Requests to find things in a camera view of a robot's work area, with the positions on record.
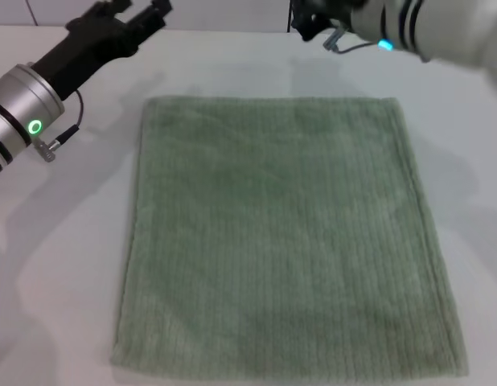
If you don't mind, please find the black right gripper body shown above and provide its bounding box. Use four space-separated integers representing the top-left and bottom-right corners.
291 0 356 42

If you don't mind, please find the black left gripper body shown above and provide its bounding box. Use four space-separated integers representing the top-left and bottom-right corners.
32 2 154 102

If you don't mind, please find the green ribbed towel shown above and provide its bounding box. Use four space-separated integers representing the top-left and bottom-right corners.
110 94 470 377

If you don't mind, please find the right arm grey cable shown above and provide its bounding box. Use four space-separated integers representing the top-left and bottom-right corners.
322 24 381 55

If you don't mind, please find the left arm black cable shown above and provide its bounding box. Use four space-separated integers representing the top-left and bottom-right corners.
32 88 85 162

